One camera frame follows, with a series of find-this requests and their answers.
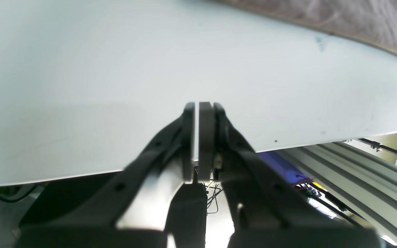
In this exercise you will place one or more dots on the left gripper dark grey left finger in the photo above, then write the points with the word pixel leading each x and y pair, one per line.
pixel 140 199

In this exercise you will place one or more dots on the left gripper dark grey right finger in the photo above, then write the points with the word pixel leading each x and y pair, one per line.
pixel 266 211

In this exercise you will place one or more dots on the mauve t-shirt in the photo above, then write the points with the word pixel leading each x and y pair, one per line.
pixel 372 22

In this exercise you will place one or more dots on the blue plastic block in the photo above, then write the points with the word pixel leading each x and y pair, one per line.
pixel 289 172

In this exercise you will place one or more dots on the aluminium frame rail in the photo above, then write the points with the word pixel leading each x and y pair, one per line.
pixel 364 182

